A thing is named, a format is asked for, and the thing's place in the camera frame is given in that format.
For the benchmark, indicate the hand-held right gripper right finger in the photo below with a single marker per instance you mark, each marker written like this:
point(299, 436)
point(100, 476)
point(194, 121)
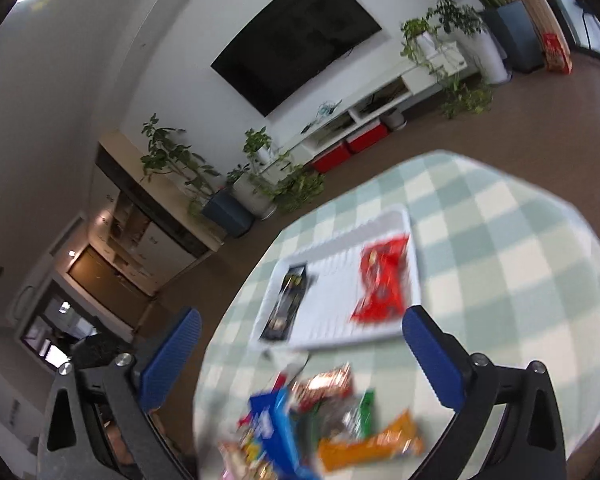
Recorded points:
point(435, 360)

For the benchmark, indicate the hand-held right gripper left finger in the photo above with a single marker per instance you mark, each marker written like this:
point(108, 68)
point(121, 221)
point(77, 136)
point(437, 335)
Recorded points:
point(172, 350)

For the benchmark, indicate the green sunflower seed packet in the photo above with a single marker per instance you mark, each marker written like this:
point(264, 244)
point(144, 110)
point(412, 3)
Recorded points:
point(350, 417)

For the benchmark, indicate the orange snack packet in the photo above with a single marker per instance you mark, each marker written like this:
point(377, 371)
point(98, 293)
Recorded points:
point(370, 447)

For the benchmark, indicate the red gold snack packet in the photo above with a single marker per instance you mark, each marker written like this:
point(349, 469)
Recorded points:
point(325, 385)

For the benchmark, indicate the silver snack packet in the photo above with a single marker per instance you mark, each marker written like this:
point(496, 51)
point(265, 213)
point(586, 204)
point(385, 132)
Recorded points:
point(286, 367)

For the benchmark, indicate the white plastic tray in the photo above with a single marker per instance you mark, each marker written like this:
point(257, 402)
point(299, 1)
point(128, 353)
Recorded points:
point(330, 300)

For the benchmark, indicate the black snack packet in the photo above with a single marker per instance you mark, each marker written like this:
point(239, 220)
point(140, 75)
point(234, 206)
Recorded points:
point(287, 305)

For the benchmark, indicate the blue snack packet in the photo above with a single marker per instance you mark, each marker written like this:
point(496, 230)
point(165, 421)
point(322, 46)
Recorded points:
point(275, 420)

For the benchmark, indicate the wooden sideboard cabinet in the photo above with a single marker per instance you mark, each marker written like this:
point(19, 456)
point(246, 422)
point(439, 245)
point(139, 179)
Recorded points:
point(150, 240)

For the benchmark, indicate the round checkered table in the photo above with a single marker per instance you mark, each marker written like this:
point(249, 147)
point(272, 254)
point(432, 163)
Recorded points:
point(505, 260)

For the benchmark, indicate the leafy plant grey planter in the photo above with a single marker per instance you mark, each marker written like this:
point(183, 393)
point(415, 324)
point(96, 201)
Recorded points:
point(227, 212)

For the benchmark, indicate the bushy plant round white planter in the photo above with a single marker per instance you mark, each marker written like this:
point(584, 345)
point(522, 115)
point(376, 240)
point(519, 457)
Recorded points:
point(252, 195)

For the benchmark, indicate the small plant white pot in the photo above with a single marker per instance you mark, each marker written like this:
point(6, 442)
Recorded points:
point(262, 152)

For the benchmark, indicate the red storage box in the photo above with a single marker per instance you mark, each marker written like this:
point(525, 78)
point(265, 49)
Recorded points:
point(367, 136)
point(330, 156)

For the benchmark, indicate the small white bin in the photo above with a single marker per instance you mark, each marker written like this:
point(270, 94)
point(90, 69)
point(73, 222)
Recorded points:
point(395, 119)

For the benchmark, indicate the white television cabinet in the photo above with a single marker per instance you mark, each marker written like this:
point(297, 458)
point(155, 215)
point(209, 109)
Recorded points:
point(420, 80)

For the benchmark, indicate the bushy plant tall white planter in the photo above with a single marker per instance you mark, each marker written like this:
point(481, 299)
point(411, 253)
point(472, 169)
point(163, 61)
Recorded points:
point(490, 55)

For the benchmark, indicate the trailing plant white pot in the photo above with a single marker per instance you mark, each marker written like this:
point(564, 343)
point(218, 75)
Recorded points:
point(425, 42)

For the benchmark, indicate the red gift bag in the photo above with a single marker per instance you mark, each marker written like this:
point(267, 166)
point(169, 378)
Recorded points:
point(556, 55)

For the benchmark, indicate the tall plant grey planter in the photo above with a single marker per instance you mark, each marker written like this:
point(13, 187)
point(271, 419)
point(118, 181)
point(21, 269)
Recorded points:
point(517, 35)

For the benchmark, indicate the black wall television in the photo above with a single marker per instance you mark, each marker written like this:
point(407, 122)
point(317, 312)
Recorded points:
point(295, 40)

